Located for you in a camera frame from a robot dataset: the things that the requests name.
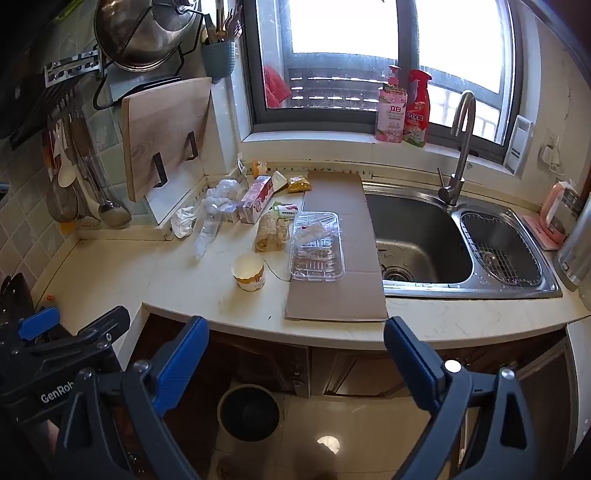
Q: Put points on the small orange white bottle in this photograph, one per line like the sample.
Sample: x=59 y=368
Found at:
x=260 y=168

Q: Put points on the black cutting board bracket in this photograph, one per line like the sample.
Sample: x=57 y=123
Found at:
x=191 y=147
x=160 y=173

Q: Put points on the pink kettle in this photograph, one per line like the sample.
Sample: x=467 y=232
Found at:
x=551 y=207

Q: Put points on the white wall socket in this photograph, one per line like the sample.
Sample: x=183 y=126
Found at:
x=549 y=152

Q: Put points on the pink soap bottle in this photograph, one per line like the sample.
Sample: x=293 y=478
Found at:
x=391 y=115

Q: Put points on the cream carton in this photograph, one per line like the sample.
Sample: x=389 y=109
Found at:
x=279 y=179

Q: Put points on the wooden cutting board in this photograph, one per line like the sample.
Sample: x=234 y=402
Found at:
x=157 y=129

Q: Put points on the yellow snack packet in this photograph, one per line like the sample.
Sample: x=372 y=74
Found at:
x=299 y=184

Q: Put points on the hanging steel wok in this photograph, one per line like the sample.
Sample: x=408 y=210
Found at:
x=138 y=32

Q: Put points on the tan bread bag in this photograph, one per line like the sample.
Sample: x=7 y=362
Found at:
x=270 y=235

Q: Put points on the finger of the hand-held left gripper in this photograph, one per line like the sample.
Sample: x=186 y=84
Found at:
x=39 y=322
x=106 y=327

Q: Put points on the white cabinet panel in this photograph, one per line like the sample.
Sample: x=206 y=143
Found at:
x=582 y=392

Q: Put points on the pink box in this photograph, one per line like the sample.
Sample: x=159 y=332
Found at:
x=254 y=198

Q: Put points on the red cloth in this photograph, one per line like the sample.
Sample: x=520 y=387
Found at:
x=276 y=87

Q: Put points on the white tissue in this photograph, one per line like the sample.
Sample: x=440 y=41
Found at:
x=183 y=221

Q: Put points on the white spoon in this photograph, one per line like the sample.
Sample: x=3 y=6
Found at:
x=67 y=173

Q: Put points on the steel skimmer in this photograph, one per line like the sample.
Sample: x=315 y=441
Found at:
x=62 y=203

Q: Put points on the white paper cup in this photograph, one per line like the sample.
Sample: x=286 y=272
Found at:
x=247 y=277

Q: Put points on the brown cardboard sheet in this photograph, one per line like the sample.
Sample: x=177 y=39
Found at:
x=358 y=240

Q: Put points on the black round trash can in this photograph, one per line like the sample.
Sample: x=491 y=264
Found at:
x=249 y=410

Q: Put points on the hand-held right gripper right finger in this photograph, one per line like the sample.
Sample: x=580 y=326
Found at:
x=411 y=369

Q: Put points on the steel ladle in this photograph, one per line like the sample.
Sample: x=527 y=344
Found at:
x=115 y=214

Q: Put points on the white plastic slicer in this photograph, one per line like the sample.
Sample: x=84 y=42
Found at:
x=517 y=147

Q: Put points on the trash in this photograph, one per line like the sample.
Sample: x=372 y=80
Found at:
x=318 y=249

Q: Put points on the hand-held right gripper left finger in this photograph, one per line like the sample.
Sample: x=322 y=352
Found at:
x=180 y=364

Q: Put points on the clear plastic bottle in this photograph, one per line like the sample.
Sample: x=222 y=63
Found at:
x=206 y=230

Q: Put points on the grey utensil holder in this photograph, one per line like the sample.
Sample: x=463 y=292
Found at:
x=219 y=60

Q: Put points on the clear plastic bag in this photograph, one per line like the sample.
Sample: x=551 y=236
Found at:
x=226 y=190

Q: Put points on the black range hood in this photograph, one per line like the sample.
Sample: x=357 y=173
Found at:
x=23 y=69

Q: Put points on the bundle of cutlery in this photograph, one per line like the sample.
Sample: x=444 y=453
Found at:
x=221 y=23

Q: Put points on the steel faucet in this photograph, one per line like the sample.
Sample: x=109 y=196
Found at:
x=459 y=170

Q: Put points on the green white wrapper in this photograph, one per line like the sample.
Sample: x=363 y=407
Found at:
x=285 y=210

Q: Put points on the red spray bottle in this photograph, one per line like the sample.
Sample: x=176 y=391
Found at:
x=418 y=115

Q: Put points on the chrome hook rail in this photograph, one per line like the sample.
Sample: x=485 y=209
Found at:
x=69 y=69

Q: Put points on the stainless steel sink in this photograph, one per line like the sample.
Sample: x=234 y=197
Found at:
x=415 y=240

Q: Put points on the dark window frame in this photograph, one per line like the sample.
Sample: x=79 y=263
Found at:
x=404 y=27

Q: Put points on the stainless steel thermos pot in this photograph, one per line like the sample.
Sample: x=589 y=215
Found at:
x=577 y=249

